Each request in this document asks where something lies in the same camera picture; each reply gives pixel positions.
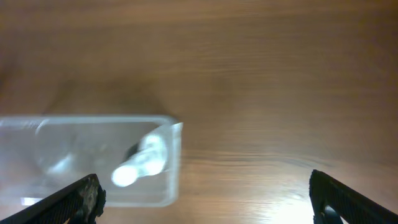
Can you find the clear plastic container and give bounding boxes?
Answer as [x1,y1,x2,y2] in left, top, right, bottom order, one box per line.
[1,115,183,212]

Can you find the white squeeze bottle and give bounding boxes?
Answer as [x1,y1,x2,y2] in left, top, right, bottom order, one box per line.
[111,134,168,187]

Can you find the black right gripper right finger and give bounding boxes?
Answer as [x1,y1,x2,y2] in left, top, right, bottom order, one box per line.
[309,169,397,224]

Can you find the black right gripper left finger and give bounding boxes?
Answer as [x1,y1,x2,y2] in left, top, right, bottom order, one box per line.
[1,174,106,224]

